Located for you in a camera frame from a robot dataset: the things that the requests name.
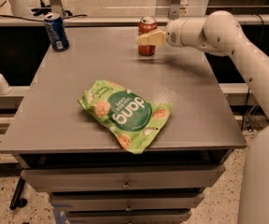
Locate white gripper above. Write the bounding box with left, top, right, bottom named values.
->
left=135, top=19, right=186, bottom=47

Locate red coke can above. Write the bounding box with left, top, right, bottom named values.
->
left=138, top=16, right=157, bottom=56

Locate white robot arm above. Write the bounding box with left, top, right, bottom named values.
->
left=135, top=10, right=269, bottom=224

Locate blue pepsi can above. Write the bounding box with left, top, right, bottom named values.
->
left=44, top=12, right=69, bottom=51

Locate green dang chips bag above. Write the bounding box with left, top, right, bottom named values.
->
left=78, top=80, right=172, bottom=154

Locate grey drawer cabinet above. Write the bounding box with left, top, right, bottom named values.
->
left=0, top=27, right=246, bottom=224

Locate top grey drawer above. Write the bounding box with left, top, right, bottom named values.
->
left=21, top=164, right=225, bottom=192

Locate grey drawer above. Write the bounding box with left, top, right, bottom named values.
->
left=67, top=209, right=191, bottom=224
left=21, top=164, right=225, bottom=192
left=50, top=192, right=204, bottom=212

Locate bottom grey drawer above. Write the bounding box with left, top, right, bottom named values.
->
left=67, top=209, right=191, bottom=224

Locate middle grey drawer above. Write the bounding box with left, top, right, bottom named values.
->
left=50, top=192, right=204, bottom=212

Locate grey metal frame post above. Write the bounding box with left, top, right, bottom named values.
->
left=168, top=0, right=181, bottom=20

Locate black cable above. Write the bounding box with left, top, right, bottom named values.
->
left=0, top=13, right=89, bottom=23

